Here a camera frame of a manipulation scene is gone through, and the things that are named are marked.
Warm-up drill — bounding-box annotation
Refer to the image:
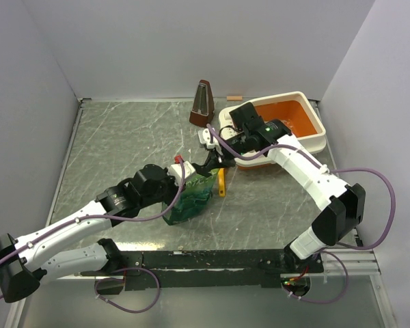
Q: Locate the yellow plastic scoop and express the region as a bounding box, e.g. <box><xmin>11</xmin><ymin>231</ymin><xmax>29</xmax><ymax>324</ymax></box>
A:
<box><xmin>218</xmin><ymin>168</ymin><xmax>226</xmax><ymax>197</ymax></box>

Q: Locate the green litter bag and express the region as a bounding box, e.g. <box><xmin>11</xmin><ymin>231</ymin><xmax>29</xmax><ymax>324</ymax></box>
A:
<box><xmin>163</xmin><ymin>169</ymin><xmax>219</xmax><ymax>226</ymax></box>

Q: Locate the black bag clip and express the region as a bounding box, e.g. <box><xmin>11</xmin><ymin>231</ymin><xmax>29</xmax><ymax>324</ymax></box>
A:
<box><xmin>192</xmin><ymin>163</ymin><xmax>221</xmax><ymax>178</ymax></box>

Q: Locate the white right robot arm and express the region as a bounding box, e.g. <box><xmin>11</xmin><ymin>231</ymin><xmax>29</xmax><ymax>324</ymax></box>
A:
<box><xmin>197</xmin><ymin>102</ymin><xmax>366</xmax><ymax>272</ymax></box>

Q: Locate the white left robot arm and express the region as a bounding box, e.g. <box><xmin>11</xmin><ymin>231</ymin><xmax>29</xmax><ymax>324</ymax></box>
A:
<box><xmin>0</xmin><ymin>162</ymin><xmax>195</xmax><ymax>303</ymax></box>

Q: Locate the orange white litter box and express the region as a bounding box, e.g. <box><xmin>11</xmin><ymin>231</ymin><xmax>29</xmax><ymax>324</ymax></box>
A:
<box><xmin>218</xmin><ymin>92</ymin><xmax>327</xmax><ymax>170</ymax></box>

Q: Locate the small wooden block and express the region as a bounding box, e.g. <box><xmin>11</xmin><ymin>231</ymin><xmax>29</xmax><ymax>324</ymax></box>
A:
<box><xmin>226</xmin><ymin>96</ymin><xmax>243</xmax><ymax>101</ymax></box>

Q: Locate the brown wooden metronome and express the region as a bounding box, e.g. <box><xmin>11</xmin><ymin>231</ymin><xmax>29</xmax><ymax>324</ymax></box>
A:
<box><xmin>189</xmin><ymin>79</ymin><xmax>215</xmax><ymax>128</ymax></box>

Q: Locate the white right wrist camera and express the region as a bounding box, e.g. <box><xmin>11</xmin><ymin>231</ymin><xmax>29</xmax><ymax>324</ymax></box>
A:
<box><xmin>197</xmin><ymin>128</ymin><xmax>221</xmax><ymax>152</ymax></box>

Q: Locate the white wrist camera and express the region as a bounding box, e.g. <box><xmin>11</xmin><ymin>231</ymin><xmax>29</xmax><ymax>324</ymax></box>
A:
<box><xmin>167</xmin><ymin>155</ymin><xmax>196</xmax><ymax>182</ymax></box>
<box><xmin>197</xmin><ymin>128</ymin><xmax>221</xmax><ymax>152</ymax></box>

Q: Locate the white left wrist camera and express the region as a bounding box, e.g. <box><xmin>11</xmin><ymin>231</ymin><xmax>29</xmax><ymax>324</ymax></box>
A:
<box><xmin>167</xmin><ymin>155</ymin><xmax>196</xmax><ymax>182</ymax></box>

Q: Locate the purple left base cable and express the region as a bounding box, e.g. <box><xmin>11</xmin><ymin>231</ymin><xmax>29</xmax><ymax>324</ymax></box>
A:
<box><xmin>94</xmin><ymin>267</ymin><xmax>161</xmax><ymax>314</ymax></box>

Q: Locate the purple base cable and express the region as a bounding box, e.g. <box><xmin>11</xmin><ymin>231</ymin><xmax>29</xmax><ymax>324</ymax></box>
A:
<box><xmin>94</xmin><ymin>267</ymin><xmax>161</xmax><ymax>314</ymax></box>
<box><xmin>282</xmin><ymin>251</ymin><xmax>349</xmax><ymax>305</ymax></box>

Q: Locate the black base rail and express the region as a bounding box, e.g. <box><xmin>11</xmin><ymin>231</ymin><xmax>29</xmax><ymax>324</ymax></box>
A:
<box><xmin>82</xmin><ymin>241</ymin><xmax>324</xmax><ymax>291</ymax></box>

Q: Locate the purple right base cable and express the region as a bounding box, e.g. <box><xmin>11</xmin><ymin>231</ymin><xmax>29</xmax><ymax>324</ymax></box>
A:
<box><xmin>282</xmin><ymin>251</ymin><xmax>349</xmax><ymax>305</ymax></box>

